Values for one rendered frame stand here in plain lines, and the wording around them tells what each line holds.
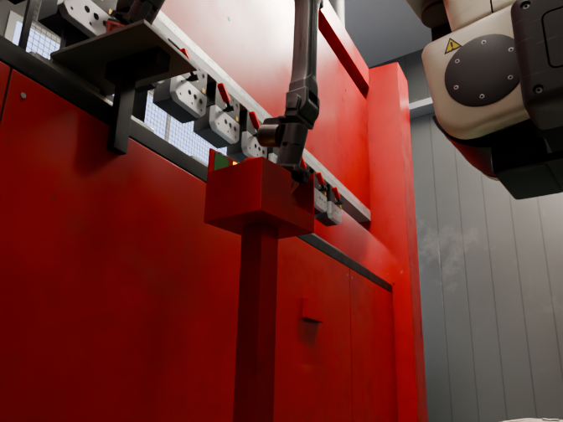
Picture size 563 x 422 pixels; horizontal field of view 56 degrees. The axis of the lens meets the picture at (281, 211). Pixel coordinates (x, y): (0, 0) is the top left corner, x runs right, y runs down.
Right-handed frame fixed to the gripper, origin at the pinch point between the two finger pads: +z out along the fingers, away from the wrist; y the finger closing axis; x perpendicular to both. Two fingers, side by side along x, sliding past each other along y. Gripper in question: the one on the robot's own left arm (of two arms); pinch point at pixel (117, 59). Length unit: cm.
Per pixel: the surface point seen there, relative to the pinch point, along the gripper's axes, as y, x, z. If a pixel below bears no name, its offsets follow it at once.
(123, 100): 2.0, 11.2, 8.5
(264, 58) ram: -79, -32, -43
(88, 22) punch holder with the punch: 4.0, -10.6, -5.3
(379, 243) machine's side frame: -214, -8, -10
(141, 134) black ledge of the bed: -6.5, 11.3, 12.7
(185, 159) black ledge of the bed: -22.9, 10.9, 12.0
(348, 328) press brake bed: -141, 25, 37
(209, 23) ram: -42, -27, -34
